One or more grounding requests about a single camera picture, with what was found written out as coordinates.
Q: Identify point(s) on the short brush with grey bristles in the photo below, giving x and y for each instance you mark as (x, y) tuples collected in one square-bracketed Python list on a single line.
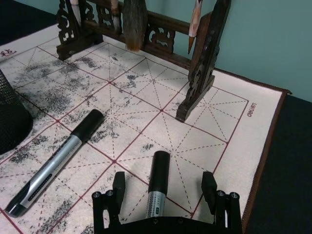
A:
[(116, 17)]

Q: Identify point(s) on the silver marker with black cap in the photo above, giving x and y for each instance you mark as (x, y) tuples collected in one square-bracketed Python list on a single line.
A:
[(58, 161), (159, 175)]

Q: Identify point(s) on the black mesh pen holder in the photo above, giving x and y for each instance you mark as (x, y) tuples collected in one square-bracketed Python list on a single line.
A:
[(11, 117)]

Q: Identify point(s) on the pointed brush with reddish tip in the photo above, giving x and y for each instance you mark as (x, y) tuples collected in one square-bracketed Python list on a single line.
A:
[(195, 24)]

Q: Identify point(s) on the thin brush with white bristles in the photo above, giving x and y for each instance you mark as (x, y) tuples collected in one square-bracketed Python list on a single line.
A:
[(76, 12)]

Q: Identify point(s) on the large brush with brown bristles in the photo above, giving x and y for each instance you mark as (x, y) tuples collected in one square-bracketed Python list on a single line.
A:
[(134, 24)]

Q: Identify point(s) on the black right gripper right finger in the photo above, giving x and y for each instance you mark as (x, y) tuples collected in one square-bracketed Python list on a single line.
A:
[(209, 187)]

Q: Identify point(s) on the white calligraphy mat red grid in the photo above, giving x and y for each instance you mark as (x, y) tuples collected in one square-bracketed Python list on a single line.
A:
[(151, 117)]

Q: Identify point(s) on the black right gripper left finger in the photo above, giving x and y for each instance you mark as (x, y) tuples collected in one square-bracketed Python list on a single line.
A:
[(119, 185)]

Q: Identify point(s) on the dark carved wooden brush rack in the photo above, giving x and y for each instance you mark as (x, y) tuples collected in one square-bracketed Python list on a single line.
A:
[(202, 70)]

